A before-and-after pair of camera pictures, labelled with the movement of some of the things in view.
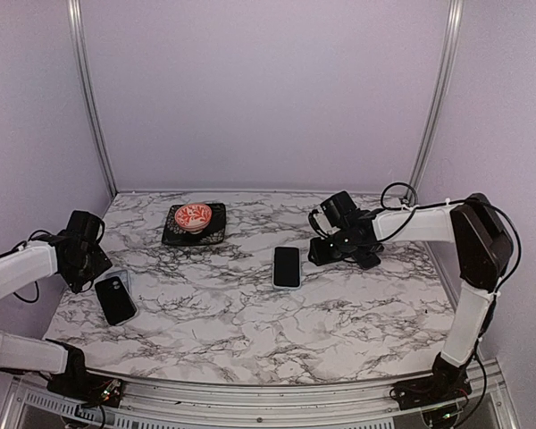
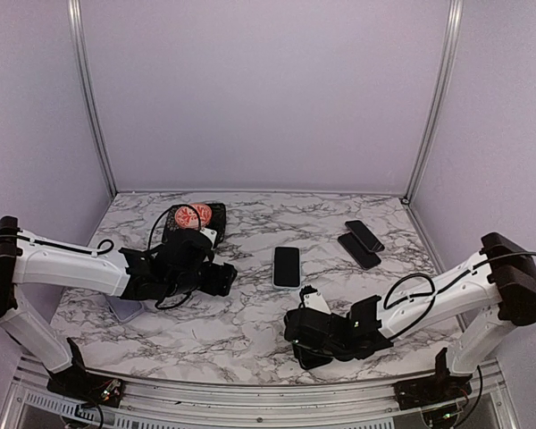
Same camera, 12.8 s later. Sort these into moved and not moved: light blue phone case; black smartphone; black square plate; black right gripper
Moved: black right gripper
Not moved: light blue phone case; black square plate; black smartphone
